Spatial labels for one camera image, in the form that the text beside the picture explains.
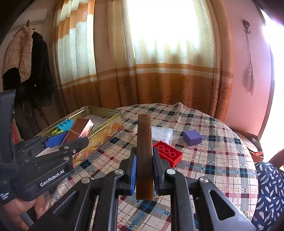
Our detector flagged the gold metal tin box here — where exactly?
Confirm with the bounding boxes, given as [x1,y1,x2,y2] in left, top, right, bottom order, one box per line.
[38,106,122,167]

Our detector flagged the hanging wall tassel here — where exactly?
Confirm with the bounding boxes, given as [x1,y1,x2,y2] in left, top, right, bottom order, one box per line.
[242,19,255,96]

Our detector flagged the cyan toy brick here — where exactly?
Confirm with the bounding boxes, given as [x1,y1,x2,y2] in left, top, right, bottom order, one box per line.
[56,118,74,132]

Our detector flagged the red toy brick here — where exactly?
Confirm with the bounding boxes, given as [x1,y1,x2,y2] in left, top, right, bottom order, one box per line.
[153,141,183,168]

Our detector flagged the hanging jackets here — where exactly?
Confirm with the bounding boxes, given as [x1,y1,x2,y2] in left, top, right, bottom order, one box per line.
[1,21,54,109]

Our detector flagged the plaid tablecloth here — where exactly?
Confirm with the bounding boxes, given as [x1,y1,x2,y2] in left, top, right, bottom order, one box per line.
[45,103,258,219]

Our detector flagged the brown wooden block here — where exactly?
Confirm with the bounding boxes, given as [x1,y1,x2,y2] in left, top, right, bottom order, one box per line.
[136,114,154,200]

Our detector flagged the purple cube block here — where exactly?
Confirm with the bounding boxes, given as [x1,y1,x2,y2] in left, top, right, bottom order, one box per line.
[183,130,203,146]

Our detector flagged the blue feather pattern cushion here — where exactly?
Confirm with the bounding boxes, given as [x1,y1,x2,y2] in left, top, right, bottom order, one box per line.
[251,162,283,230]

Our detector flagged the brown wicker chair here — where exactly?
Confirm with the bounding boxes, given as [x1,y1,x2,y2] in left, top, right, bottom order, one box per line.
[269,149,284,168]

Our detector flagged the copper metallic box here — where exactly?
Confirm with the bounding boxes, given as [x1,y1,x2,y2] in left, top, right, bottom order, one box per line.
[60,118,94,148]

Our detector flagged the patterned red cushion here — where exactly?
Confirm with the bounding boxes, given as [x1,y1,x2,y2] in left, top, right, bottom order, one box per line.
[12,119,23,144]

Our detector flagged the orange cream curtain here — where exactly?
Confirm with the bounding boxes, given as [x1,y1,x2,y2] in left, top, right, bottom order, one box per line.
[53,1,233,121]

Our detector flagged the green soccer toy brick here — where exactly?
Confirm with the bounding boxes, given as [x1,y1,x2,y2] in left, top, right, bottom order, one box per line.
[51,128,63,136]

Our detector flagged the person left hand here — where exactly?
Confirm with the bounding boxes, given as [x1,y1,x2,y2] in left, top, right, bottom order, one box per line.
[3,195,46,230]

